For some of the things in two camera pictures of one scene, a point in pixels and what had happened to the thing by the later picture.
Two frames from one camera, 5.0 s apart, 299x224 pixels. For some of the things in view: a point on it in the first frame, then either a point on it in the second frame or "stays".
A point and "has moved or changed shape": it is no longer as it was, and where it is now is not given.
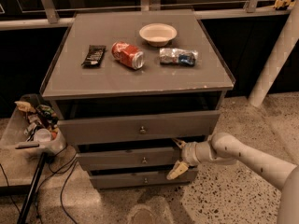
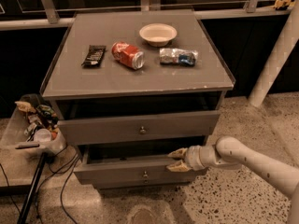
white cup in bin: x=42 y=135 stays
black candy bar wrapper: x=94 y=56 stays
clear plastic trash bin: x=33 y=129 stays
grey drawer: x=129 y=157 has moved or changed shape
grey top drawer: x=140 y=128 stays
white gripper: x=189 y=154 → x=192 y=158
